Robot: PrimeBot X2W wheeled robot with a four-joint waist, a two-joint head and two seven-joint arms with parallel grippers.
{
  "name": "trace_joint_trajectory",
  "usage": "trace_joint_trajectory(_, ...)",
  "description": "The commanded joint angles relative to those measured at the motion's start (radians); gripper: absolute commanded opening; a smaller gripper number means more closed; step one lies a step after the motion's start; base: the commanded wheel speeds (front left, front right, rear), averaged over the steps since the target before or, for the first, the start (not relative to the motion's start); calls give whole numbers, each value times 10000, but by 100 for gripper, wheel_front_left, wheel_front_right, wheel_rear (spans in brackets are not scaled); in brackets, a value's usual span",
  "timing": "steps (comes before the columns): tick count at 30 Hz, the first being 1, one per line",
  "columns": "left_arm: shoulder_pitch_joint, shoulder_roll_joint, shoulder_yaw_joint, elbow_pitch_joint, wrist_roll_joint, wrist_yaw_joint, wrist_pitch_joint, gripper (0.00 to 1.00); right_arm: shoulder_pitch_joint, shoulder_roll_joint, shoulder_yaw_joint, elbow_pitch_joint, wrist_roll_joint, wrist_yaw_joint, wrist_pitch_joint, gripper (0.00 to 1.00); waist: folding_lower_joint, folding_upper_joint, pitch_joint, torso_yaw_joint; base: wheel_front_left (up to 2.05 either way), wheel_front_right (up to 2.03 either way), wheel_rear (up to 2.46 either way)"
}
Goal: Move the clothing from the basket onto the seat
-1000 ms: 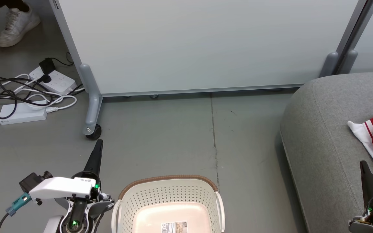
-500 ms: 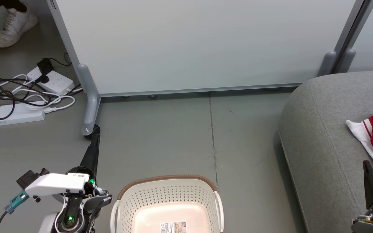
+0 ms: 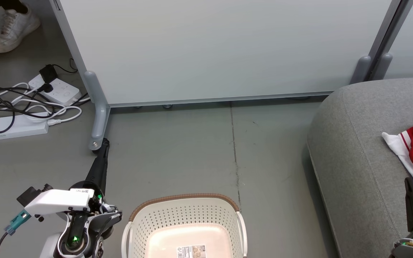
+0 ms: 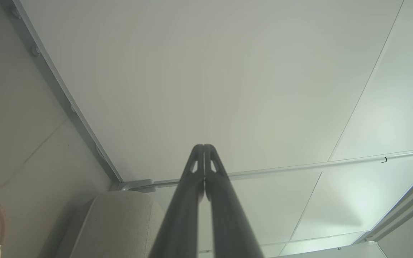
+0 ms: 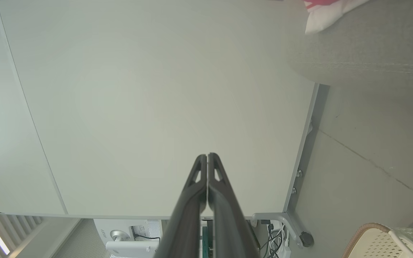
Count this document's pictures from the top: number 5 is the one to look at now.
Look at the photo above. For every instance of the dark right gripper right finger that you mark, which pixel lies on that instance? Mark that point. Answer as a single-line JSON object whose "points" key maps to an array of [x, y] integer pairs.
{"points": [[228, 229]]}

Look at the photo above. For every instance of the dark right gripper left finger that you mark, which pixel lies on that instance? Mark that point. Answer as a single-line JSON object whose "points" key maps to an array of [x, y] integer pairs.
{"points": [[186, 222]]}

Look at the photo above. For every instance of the red garment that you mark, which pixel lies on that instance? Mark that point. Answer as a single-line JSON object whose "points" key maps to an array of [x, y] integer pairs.
{"points": [[323, 16]]}

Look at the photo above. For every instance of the grey fabric sofa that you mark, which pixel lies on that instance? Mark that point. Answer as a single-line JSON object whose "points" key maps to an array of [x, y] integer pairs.
{"points": [[371, 50]]}

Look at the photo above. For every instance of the white power strip with sockets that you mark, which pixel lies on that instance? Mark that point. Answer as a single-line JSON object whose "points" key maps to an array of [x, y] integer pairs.
{"points": [[285, 251]]}

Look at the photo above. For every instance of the white computer monitor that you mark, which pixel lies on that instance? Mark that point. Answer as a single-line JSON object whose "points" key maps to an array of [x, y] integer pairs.
{"points": [[120, 229]]}

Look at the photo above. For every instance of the black caster wheel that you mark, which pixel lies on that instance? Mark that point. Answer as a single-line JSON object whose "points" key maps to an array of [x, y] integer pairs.
{"points": [[307, 239]]}

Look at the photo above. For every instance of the white laundry basket brown rim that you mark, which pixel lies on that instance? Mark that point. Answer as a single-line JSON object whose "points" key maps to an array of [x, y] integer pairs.
{"points": [[389, 243]]}

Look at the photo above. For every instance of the white window blinds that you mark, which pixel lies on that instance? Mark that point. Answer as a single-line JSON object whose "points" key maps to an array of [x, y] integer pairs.
{"points": [[16, 229]]}

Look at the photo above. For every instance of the white partition panel grey frame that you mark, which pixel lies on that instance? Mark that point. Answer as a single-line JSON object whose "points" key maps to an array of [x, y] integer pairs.
{"points": [[156, 100]]}

